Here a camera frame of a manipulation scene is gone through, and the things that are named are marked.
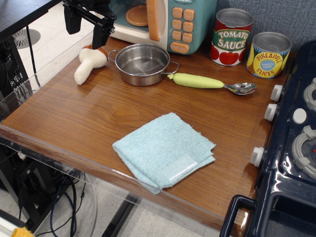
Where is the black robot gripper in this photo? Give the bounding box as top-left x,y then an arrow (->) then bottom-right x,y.
63,0 -> 117,49

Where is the light blue towel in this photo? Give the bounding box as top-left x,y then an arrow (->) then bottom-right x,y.
113,113 -> 215,195

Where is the white stove knob bottom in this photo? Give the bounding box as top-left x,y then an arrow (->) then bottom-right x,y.
250,147 -> 265,167

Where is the white stove knob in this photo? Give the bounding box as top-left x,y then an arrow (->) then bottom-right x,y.
264,104 -> 277,122
250,147 -> 265,167
271,84 -> 283,102

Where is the plush toy mushroom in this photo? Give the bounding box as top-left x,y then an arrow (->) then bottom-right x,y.
74,45 -> 108,85

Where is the small steel pot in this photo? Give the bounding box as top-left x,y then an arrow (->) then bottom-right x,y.
108,43 -> 179,86

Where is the black side desk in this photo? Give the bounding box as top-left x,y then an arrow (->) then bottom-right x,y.
0,0 -> 61,42

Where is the toy microwave teal and cream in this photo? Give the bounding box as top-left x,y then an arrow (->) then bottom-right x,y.
109,0 -> 217,55

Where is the tomato sauce toy can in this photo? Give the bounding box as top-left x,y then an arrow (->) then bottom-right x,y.
209,8 -> 254,66

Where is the black table leg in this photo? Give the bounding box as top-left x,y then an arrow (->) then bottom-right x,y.
101,200 -> 135,237

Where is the pineapple slices toy can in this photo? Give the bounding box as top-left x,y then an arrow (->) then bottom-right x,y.
246,32 -> 292,79

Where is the clear acrylic table guard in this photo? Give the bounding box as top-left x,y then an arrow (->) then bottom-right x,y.
0,39 -> 265,228

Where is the white stove knob top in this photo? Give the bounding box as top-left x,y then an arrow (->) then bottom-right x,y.
271,84 -> 283,102

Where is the white stove knob middle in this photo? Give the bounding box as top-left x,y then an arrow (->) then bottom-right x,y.
264,104 -> 277,122

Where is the dark blue toy stove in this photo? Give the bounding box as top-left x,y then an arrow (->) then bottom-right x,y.
220,41 -> 316,237

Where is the spoon with green carrot handle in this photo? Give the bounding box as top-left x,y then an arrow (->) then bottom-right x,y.
167,73 -> 257,95

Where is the black cable under table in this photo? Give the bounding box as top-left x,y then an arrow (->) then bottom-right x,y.
34,172 -> 87,237

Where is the blue cable under table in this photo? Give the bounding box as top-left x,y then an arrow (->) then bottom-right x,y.
50,175 -> 78,237

